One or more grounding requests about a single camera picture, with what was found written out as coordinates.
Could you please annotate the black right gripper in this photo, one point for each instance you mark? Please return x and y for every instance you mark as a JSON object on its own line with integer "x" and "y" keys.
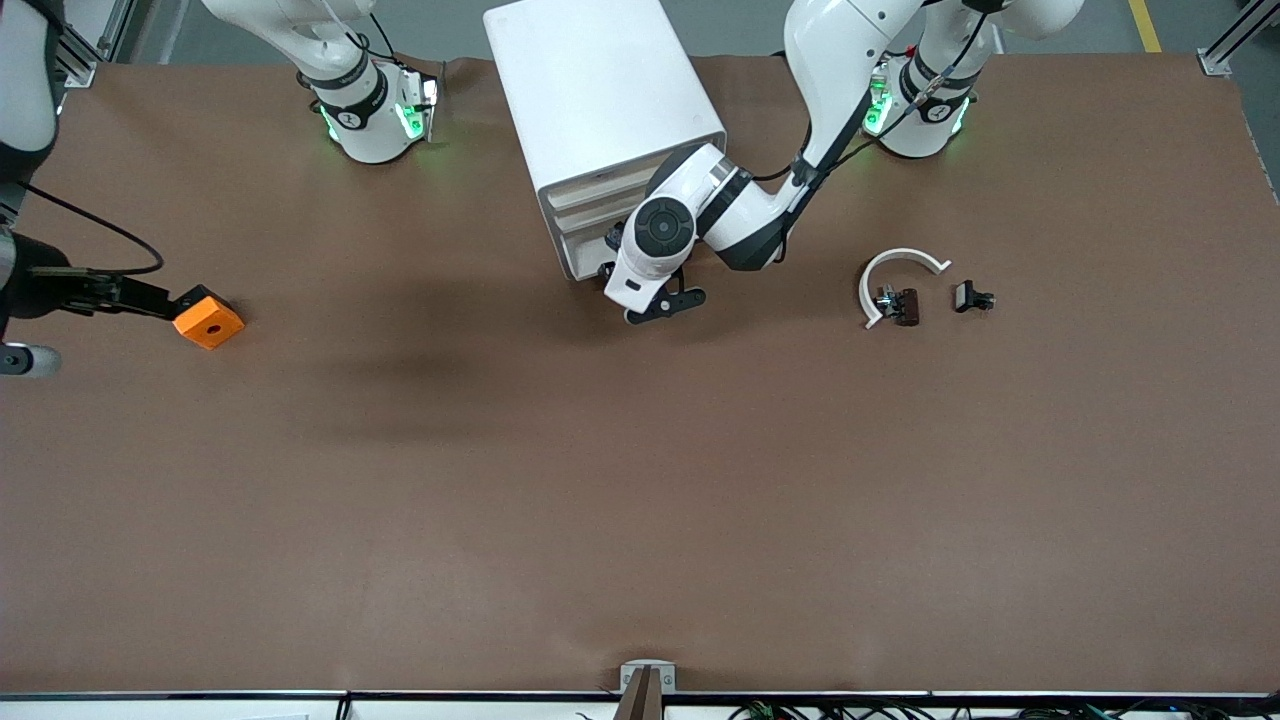
{"x": 40, "y": 289}

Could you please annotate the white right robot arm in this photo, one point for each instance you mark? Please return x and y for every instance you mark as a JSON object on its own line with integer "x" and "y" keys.
{"x": 350, "y": 120}

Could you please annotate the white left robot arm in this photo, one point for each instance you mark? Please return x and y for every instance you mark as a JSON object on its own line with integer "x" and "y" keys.
{"x": 850, "y": 40}

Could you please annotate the orange black cube block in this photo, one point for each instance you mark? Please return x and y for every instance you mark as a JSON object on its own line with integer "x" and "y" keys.
{"x": 210, "y": 328}

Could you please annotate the brown table cover mat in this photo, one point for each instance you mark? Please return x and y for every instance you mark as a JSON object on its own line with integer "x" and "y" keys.
{"x": 640, "y": 450}

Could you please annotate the white curved plastic part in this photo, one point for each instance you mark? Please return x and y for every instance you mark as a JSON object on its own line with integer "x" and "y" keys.
{"x": 866, "y": 285}

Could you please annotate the brown metal small component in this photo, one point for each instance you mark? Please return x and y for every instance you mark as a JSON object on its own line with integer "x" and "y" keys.
{"x": 907, "y": 308}

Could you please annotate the small black clip component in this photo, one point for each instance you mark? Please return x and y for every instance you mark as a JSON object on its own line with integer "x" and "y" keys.
{"x": 965, "y": 296}

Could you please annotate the aluminium frame post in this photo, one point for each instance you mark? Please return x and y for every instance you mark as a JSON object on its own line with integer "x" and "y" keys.
{"x": 80, "y": 70}
{"x": 1215, "y": 62}

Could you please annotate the grey metal bracket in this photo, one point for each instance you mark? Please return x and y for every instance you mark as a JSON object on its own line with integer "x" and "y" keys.
{"x": 648, "y": 667}

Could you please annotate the white table edge rail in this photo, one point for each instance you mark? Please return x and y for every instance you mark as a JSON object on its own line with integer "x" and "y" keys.
{"x": 450, "y": 712}

